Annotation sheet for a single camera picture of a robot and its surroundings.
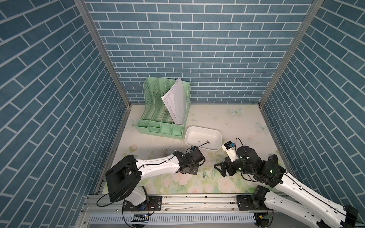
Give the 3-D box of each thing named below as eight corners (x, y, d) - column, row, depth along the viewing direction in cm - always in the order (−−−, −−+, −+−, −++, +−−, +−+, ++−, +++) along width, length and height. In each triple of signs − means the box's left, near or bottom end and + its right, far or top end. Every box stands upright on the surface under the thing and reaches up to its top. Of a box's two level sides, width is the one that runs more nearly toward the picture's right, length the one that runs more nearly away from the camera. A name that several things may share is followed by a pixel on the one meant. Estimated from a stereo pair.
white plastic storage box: (182, 148, 97) (182, 144, 92) (186, 129, 107) (186, 124, 102) (219, 154, 94) (221, 150, 89) (220, 134, 104) (222, 130, 99)
